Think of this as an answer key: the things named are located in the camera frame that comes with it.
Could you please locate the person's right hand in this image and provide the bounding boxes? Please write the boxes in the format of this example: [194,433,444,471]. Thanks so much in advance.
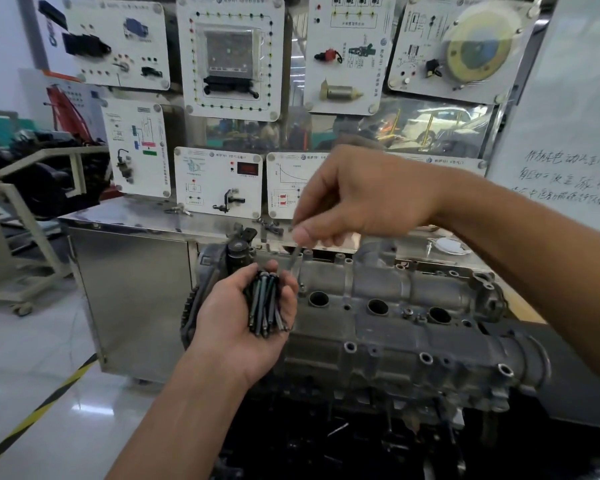
[291,144,449,251]

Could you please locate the person's left hand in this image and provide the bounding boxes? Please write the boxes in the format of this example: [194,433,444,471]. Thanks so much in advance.
[187,259,300,391]

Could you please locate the bundle of long dark bolts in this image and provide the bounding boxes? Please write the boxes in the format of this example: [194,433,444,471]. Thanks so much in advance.
[245,269,291,338]

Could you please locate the grey metal engine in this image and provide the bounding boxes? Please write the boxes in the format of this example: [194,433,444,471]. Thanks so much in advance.
[179,224,551,431]

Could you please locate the person's right forearm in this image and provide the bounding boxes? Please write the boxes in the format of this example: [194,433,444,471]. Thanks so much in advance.
[429,167,600,395]

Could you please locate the person's left forearm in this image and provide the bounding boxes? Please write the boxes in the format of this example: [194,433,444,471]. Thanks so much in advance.
[105,344,251,480]

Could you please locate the engine on beige stand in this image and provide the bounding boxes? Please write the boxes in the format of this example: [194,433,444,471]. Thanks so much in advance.
[0,144,111,315]

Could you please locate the black engine on trolley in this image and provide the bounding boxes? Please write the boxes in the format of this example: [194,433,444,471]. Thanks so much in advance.
[0,129,111,218]

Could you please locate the white panel throttle body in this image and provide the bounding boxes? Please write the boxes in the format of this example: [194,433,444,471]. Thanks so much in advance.
[389,152,489,177]

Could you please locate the white panel curve graph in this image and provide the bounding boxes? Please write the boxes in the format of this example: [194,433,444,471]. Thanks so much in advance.
[266,152,331,221]

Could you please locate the white sensor training panel board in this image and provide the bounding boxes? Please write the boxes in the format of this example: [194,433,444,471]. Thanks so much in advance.
[59,0,551,385]

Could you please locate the white panel brass filter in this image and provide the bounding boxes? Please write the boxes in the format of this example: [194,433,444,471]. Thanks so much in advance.
[303,0,397,115]

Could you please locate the white panel black lever sensor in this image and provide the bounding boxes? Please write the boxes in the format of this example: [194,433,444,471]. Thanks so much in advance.
[173,147,263,219]

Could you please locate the white panel green red labels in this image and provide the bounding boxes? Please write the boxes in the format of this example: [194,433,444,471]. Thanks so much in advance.
[101,98,173,198]

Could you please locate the white panel yellow disc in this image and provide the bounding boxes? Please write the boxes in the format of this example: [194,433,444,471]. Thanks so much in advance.
[387,0,542,105]

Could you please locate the yellow blue disc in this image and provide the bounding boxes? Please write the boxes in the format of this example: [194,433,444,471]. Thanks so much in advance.
[445,14,516,83]

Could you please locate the clear cased control module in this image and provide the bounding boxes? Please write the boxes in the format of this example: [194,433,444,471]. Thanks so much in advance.
[197,24,263,98]

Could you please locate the white panel control module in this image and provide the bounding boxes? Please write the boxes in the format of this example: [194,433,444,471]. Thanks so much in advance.
[176,0,286,122]

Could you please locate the large whiteboard on stand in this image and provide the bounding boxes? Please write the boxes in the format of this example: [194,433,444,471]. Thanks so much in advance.
[485,0,600,241]

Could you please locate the red hoist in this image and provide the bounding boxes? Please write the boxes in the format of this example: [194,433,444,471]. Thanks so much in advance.
[45,84,93,145]

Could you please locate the black accelerator pedal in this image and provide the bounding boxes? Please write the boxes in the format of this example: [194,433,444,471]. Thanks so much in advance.
[37,0,112,58]

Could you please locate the grey wall cabinet orange strip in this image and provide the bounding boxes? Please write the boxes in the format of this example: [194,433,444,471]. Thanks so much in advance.
[19,68,109,141]

